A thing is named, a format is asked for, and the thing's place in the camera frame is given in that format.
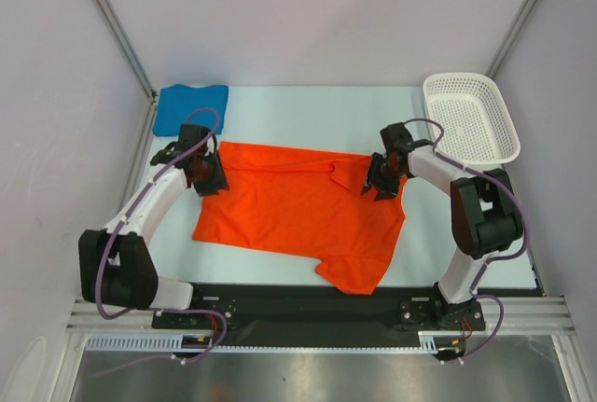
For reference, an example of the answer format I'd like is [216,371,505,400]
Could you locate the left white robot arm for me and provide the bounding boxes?
[78,136,229,327]

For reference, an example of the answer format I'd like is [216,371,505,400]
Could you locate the aluminium corner post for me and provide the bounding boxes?
[91,0,157,103]
[486,0,541,80]

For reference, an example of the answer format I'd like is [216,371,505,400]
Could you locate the right aluminium corner post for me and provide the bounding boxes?
[486,0,541,80]

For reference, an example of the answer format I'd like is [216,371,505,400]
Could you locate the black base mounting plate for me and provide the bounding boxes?
[124,284,496,350]

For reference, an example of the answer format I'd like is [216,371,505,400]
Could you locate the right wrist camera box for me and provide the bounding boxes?
[380,122,413,155]

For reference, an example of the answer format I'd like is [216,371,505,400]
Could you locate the folded blue t shirt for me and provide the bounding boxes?
[152,84,229,137]

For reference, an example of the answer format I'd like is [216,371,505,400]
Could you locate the white slotted cable duct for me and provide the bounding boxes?
[86,331,464,354]

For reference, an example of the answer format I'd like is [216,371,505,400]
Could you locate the left aluminium corner post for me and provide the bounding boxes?
[91,0,157,103]

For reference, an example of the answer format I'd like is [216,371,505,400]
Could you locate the white plastic basket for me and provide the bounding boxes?
[423,72,521,166]

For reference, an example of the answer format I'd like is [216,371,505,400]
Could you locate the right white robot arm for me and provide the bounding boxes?
[362,146,526,328]

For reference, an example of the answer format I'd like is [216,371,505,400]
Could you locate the orange t shirt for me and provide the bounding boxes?
[192,142,406,295]

